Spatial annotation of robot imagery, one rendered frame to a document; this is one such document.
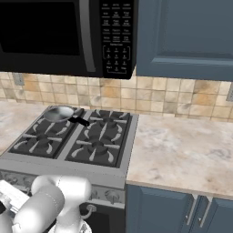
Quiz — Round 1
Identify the grey stove knob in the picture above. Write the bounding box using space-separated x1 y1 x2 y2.
104 189 123 205
90 188 103 201
20 176 35 191
3 172 20 187

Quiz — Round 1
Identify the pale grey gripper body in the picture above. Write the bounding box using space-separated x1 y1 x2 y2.
0 179 31 215

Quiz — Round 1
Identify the silver frying pan black handle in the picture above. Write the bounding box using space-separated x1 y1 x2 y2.
43 105 91 127

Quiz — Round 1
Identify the black microwave oven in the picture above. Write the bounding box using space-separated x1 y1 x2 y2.
0 0 137 80

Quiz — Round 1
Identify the grey oven door handle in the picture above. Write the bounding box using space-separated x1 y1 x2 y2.
79 204 98 220

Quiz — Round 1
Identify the grey cupboard door handle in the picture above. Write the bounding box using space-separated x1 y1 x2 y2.
185 195 198 228
198 196 214 229

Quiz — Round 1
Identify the grey wall socket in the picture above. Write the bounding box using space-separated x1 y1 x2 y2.
226 81 233 103
12 72 25 86

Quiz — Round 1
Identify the blue base cupboard door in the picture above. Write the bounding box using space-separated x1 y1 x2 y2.
125 184 195 233
188 195 233 233

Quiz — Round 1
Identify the grey gas stove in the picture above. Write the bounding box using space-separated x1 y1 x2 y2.
0 104 140 233

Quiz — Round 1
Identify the grey microwave door handle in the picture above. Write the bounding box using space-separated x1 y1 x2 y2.
78 0 97 74

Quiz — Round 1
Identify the blue wall cupboard door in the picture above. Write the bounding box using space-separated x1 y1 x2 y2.
135 0 233 82

